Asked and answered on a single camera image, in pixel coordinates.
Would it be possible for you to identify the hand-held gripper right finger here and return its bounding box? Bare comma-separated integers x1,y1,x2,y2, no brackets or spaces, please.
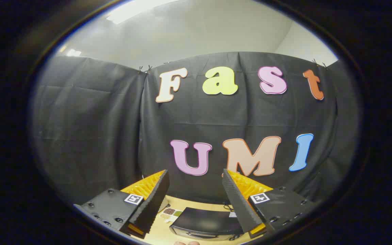
222,168,317,239

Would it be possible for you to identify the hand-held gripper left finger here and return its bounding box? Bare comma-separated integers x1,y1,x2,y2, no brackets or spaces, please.
73,169,170,239

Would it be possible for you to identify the black toaster oven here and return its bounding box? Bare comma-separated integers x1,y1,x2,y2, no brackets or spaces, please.
169,207,247,241

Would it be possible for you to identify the printed swatch card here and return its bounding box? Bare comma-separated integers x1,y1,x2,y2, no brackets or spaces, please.
160,208,183,223

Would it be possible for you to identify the black backdrop cloth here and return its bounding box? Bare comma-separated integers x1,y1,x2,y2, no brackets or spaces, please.
31,51,361,205

